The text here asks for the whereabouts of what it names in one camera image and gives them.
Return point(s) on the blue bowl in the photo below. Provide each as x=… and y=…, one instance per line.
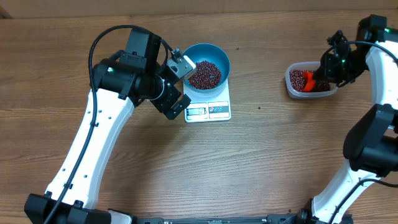
x=211, y=53

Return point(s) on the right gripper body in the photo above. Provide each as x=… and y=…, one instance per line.
x=325, y=66

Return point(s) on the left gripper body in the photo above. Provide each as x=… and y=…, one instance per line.
x=166, y=99

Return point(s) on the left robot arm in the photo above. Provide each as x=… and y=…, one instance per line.
x=146, y=70

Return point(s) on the red beans in container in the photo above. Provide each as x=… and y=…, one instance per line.
x=298, y=82

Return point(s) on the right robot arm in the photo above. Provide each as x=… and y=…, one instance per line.
x=369, y=154

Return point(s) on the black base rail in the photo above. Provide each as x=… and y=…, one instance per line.
x=214, y=220

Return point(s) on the white kitchen scale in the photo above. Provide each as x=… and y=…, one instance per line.
x=208, y=107

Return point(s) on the red beans in bowl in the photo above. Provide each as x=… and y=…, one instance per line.
x=207, y=76

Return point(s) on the red scoop with blue handle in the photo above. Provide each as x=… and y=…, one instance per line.
x=310, y=82

